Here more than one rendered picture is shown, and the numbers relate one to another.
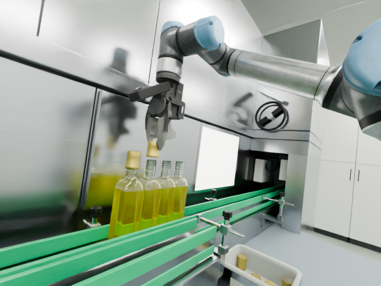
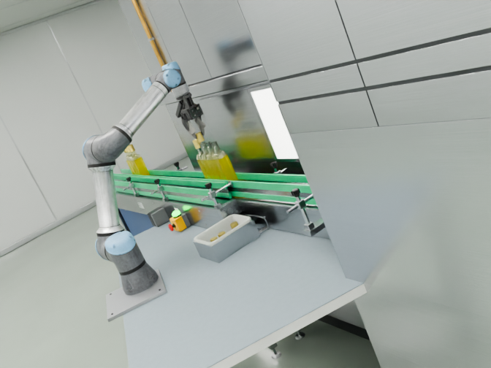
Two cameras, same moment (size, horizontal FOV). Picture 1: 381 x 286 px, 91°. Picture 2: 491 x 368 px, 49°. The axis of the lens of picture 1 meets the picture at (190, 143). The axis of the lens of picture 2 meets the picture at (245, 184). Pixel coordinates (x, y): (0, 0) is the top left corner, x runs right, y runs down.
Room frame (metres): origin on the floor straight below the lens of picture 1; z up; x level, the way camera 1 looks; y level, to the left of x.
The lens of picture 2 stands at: (1.58, -2.18, 1.56)
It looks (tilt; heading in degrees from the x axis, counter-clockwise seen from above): 15 degrees down; 112
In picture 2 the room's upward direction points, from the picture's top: 23 degrees counter-clockwise
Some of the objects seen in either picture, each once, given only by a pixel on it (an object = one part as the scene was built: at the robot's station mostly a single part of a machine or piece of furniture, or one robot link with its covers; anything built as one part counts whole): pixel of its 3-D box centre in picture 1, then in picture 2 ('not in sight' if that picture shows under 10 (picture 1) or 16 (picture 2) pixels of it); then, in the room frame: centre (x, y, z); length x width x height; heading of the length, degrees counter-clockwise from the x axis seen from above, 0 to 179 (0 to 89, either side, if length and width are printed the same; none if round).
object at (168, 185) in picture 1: (160, 211); (220, 171); (0.57, 0.06, 0.99); 0.06 x 0.06 x 0.21; 50
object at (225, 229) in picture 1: (218, 228); (217, 193); (0.60, -0.12, 0.95); 0.17 x 0.03 x 0.12; 50
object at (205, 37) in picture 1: (203, 40); (157, 82); (0.50, 0.00, 1.48); 0.11 x 0.11 x 0.08; 52
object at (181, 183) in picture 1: (173, 208); (226, 171); (0.62, 0.03, 0.99); 0.06 x 0.06 x 0.21; 49
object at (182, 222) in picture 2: not in sight; (180, 222); (0.23, 0.11, 0.79); 0.07 x 0.07 x 0.07; 50
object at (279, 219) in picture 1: (276, 210); (311, 215); (1.09, -0.54, 0.90); 0.17 x 0.05 x 0.23; 50
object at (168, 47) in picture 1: (173, 45); (173, 74); (0.54, 0.09, 1.48); 0.09 x 0.08 x 0.11; 52
